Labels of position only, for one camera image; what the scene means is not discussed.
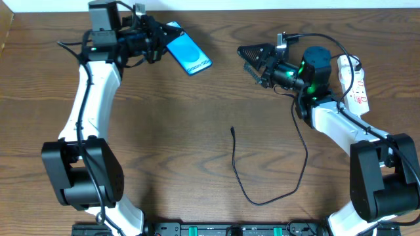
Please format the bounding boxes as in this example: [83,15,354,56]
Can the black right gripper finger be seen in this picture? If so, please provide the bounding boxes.
[237,43,275,71]
[243,62,262,85]

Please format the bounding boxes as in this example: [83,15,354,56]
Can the blue Galaxy smartphone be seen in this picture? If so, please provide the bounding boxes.
[167,32,213,76]

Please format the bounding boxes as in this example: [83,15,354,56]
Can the black USB charging cable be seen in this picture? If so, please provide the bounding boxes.
[230,53,363,207]

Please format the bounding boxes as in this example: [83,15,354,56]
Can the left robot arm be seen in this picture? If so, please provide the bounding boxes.
[41,1,185,235]

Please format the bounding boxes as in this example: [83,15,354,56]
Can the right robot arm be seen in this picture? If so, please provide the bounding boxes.
[238,43,419,235]

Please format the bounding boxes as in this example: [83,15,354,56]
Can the white power strip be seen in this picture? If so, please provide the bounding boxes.
[337,55,369,117]

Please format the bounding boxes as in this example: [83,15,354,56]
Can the cardboard side panel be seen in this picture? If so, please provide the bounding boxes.
[0,0,14,53]

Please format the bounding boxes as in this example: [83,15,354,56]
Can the white wall charger adapter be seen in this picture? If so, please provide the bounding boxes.
[339,66,365,83]

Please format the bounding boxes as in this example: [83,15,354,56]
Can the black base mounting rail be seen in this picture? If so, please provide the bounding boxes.
[70,221,402,236]

